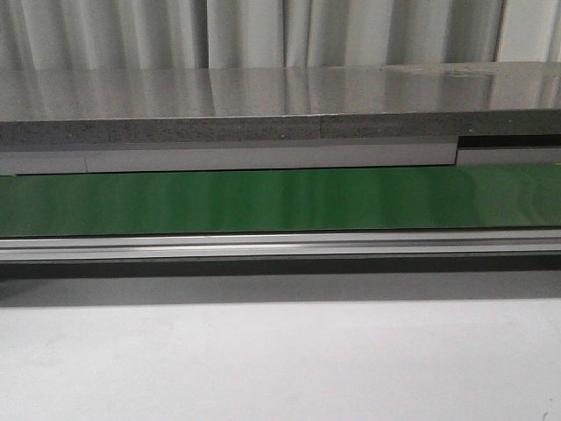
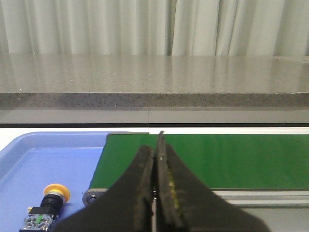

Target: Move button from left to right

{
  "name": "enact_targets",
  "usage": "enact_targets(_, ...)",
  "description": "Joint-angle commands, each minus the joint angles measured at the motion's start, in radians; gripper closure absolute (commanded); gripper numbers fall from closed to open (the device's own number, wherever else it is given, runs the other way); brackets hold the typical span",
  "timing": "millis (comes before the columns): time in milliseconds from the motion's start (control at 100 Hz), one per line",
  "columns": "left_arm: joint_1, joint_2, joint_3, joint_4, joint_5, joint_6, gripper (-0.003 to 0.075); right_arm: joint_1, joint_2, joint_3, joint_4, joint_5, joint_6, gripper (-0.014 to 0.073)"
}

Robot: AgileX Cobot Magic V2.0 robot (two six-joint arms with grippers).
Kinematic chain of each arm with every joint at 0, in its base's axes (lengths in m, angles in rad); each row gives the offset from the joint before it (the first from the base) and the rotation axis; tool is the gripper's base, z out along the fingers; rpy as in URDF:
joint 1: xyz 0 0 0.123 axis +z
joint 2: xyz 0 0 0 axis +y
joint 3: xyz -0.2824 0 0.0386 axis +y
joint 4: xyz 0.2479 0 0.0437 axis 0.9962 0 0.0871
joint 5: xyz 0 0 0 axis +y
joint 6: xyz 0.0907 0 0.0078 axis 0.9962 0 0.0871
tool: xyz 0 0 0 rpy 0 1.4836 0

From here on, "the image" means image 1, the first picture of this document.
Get grey cabinet front panel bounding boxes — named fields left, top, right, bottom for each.
left=1, top=134, right=560, bottom=175

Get dark granite counter slab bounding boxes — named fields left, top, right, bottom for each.
left=1, top=62, right=560, bottom=147

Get green conveyor belt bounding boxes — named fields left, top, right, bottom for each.
left=1, top=164, right=560, bottom=238

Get white pleated curtain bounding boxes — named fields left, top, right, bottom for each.
left=1, top=1, right=560, bottom=70

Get aluminium conveyor side rail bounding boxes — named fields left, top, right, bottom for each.
left=1, top=228, right=560, bottom=262

